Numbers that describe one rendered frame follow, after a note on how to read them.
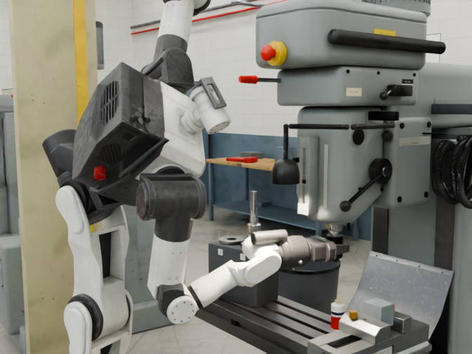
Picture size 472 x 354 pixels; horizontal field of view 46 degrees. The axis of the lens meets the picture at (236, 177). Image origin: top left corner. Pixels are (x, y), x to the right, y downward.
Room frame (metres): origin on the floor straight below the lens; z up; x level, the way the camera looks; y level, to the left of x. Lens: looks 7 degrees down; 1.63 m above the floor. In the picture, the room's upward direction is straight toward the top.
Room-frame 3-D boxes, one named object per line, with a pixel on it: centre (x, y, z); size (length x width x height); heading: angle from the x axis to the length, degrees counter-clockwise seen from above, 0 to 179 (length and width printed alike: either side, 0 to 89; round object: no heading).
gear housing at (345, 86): (1.59, -0.31, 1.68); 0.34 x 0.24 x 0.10; 128
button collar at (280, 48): (1.42, -0.10, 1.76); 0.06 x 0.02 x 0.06; 38
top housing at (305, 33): (1.57, -0.29, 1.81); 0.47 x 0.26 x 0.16; 128
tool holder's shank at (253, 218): (1.87, -0.06, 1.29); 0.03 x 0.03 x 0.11
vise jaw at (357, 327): (1.41, -0.33, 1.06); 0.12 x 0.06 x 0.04; 36
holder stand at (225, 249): (1.90, -0.02, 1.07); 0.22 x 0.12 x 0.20; 50
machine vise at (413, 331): (1.42, -0.36, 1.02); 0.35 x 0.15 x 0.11; 126
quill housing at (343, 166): (1.57, -0.28, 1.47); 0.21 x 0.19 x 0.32; 38
